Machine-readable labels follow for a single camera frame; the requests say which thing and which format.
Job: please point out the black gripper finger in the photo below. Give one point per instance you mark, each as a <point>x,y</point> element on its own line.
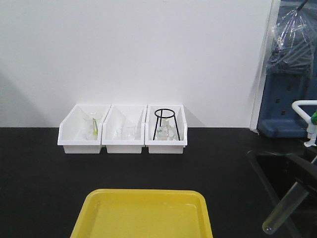
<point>304,173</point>

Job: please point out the clear glass test tube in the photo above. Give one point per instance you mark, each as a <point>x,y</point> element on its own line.
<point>286,206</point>

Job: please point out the yellow plastic tray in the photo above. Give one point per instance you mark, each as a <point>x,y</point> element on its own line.
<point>143,213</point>

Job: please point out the white lab faucet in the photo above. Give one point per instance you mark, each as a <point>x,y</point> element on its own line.
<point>310,120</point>

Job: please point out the clear plastic bag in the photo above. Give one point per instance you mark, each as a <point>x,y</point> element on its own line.
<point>294,39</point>

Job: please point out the clear glass flask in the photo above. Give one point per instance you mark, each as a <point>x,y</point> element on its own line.
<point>165,131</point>

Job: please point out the right white storage bin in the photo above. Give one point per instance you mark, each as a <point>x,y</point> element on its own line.
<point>165,146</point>

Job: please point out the white storage bin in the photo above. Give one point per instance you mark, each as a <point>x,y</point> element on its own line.
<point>71,130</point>
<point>120,116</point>
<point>165,146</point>

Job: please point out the middle white storage bin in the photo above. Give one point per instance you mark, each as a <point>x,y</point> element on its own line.
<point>120,116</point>

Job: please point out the small clear glass beaker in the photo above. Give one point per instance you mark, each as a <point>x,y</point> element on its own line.
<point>119,133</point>

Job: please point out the glass beaker with green stick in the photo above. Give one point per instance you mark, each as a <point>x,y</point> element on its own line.
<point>91,125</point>

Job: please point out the left white storage bin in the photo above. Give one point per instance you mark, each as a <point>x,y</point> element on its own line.
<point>71,130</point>

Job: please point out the black wire tripod stand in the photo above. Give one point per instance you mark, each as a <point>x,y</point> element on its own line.
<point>166,114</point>

